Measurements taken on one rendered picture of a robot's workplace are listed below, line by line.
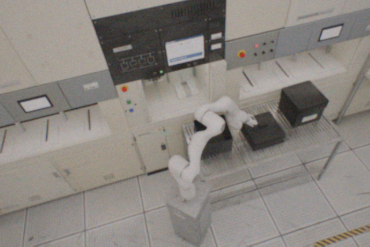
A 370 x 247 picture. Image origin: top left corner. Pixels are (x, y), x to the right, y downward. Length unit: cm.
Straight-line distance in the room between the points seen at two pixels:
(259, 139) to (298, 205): 99
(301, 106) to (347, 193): 122
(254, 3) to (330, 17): 73
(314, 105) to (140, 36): 153
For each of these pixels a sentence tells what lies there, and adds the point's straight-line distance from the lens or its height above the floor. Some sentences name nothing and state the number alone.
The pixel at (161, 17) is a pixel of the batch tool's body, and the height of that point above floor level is 188.
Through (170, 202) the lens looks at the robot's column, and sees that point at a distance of 224.
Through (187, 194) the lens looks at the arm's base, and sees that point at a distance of 212.
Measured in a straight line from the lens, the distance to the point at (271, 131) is 249.
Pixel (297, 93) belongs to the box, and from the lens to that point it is 262.
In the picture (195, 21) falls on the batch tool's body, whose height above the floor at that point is 179.
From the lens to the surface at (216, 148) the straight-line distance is 235.
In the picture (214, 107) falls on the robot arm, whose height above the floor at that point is 144.
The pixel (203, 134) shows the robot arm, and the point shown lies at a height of 136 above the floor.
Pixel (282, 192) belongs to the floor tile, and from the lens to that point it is 318.
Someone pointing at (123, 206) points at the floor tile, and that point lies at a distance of 316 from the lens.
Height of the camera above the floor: 280
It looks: 47 degrees down
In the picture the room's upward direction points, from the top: 6 degrees counter-clockwise
